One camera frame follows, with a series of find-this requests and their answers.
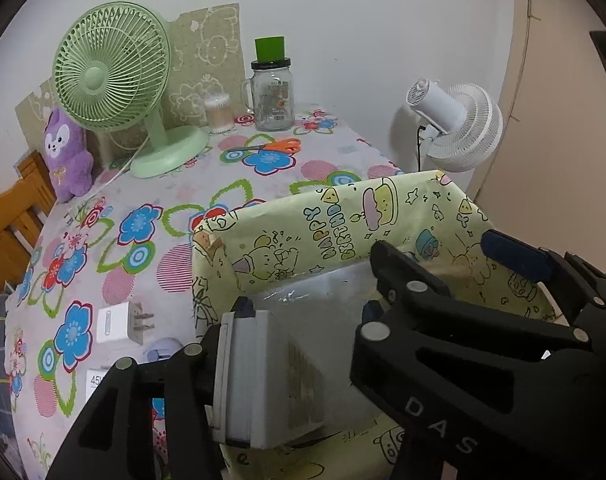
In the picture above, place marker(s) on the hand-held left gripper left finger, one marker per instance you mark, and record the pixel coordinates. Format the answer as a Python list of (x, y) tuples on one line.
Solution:
[(243, 306)]

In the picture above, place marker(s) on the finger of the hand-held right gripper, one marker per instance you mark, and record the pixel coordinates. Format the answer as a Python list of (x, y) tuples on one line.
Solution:
[(515, 256), (408, 310)]

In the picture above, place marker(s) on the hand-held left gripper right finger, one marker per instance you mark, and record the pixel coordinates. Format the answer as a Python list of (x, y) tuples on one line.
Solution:
[(370, 311)]

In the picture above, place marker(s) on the white rectangular box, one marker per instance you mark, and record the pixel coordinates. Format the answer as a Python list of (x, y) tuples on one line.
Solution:
[(263, 375)]

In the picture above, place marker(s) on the grey-blue rounded box cutter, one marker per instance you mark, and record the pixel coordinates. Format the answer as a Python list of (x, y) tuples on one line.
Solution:
[(160, 350)]

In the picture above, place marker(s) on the yellow cartoon print storage box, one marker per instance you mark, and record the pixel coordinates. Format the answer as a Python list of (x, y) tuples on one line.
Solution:
[(303, 230)]

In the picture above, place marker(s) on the white power charger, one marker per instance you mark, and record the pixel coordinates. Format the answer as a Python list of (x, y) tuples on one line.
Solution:
[(97, 385)]

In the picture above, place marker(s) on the beige door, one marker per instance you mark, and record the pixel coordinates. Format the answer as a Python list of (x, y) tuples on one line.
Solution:
[(558, 160)]

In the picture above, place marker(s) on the floral tablecloth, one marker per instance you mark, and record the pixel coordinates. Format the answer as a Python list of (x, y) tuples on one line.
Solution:
[(133, 270)]

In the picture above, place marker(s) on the white plug adapter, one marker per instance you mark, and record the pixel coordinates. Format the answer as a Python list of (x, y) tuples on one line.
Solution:
[(115, 322)]

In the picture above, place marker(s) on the white standing fan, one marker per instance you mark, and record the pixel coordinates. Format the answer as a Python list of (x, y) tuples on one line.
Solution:
[(443, 110)]

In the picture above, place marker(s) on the orange scissors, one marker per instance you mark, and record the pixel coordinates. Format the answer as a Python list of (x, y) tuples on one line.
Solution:
[(283, 146)]

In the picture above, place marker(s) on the cotton swab container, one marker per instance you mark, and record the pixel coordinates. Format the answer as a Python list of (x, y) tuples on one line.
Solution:
[(218, 115)]

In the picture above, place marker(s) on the glass jar with black lid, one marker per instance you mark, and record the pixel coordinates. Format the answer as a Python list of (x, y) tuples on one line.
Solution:
[(273, 105)]

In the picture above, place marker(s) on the purple plush toy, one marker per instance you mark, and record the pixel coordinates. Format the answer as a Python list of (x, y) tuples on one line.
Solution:
[(68, 160)]

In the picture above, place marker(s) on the wooden chair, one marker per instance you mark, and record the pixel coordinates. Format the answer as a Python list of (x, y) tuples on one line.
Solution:
[(13, 210)]

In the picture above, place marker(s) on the green cup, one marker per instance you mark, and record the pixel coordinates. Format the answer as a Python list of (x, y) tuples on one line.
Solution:
[(270, 49)]

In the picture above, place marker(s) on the beige printed board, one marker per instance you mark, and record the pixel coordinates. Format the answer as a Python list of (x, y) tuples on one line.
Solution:
[(208, 40)]

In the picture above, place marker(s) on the green desk fan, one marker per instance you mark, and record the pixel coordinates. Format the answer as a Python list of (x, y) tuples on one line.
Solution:
[(103, 70)]

